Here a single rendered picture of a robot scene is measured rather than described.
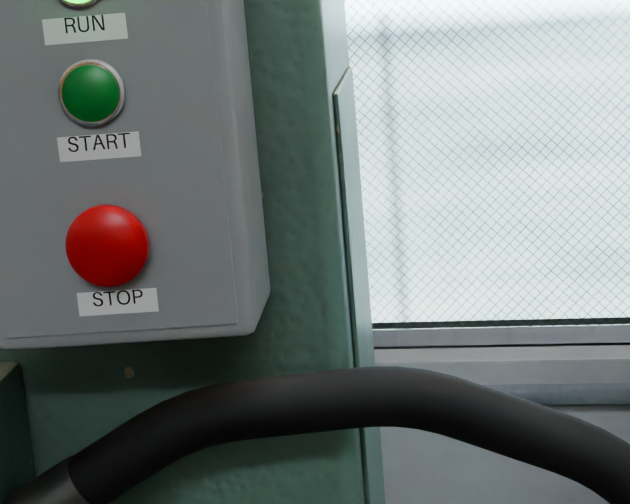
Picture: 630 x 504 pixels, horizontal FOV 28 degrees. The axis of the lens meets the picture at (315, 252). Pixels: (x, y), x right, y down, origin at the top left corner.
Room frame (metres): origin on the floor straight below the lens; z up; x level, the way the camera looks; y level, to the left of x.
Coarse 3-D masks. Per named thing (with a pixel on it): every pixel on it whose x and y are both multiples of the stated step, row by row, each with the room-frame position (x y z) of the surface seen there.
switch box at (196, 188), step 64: (0, 0) 0.45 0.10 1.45; (128, 0) 0.45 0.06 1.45; (192, 0) 0.45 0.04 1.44; (0, 64) 0.45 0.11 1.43; (64, 64) 0.45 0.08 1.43; (128, 64) 0.45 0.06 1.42; (192, 64) 0.45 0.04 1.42; (0, 128) 0.45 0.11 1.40; (64, 128) 0.45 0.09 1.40; (128, 128) 0.45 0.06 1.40; (192, 128) 0.45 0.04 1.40; (0, 192) 0.45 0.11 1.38; (64, 192) 0.45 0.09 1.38; (128, 192) 0.45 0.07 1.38; (192, 192) 0.45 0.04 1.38; (256, 192) 0.49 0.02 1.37; (0, 256) 0.46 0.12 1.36; (64, 256) 0.45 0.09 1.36; (192, 256) 0.45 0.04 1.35; (256, 256) 0.47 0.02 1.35; (0, 320) 0.46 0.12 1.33; (64, 320) 0.45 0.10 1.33; (128, 320) 0.45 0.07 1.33; (192, 320) 0.45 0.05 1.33; (256, 320) 0.45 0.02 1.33
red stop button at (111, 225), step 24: (96, 216) 0.44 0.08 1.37; (120, 216) 0.44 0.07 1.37; (72, 240) 0.44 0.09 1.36; (96, 240) 0.44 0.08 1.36; (120, 240) 0.44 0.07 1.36; (144, 240) 0.44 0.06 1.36; (72, 264) 0.44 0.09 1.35; (96, 264) 0.44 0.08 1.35; (120, 264) 0.44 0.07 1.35; (144, 264) 0.45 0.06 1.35
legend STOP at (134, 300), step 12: (84, 300) 0.45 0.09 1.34; (96, 300) 0.45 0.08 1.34; (108, 300) 0.45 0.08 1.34; (120, 300) 0.45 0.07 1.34; (132, 300) 0.45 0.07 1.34; (144, 300) 0.45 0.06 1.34; (156, 300) 0.45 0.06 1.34; (84, 312) 0.45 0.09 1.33; (96, 312) 0.45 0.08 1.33; (108, 312) 0.45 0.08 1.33; (120, 312) 0.45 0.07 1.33; (132, 312) 0.45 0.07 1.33
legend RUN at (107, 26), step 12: (48, 24) 0.45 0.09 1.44; (60, 24) 0.45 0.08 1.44; (72, 24) 0.45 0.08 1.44; (84, 24) 0.45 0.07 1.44; (96, 24) 0.45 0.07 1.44; (108, 24) 0.45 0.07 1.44; (120, 24) 0.45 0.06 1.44; (48, 36) 0.45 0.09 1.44; (60, 36) 0.45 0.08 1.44; (72, 36) 0.45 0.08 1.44; (84, 36) 0.45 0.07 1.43; (96, 36) 0.45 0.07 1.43; (108, 36) 0.45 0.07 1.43; (120, 36) 0.45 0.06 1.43
